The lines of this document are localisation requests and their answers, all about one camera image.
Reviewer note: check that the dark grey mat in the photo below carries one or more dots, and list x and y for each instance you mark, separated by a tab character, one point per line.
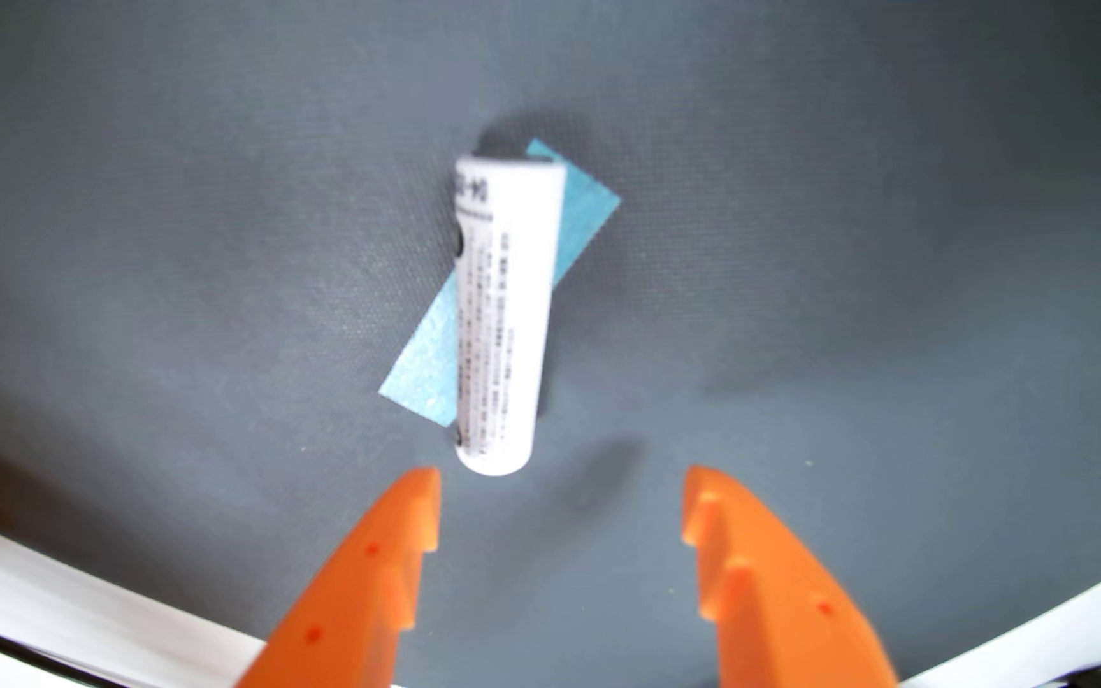
178	287

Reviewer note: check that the white cylindrical battery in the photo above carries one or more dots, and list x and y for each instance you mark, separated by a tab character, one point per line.
503	315

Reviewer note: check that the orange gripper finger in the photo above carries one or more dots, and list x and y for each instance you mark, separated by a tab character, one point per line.
350	612
789	621

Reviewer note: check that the light blue tape piece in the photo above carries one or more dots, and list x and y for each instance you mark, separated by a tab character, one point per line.
426	368

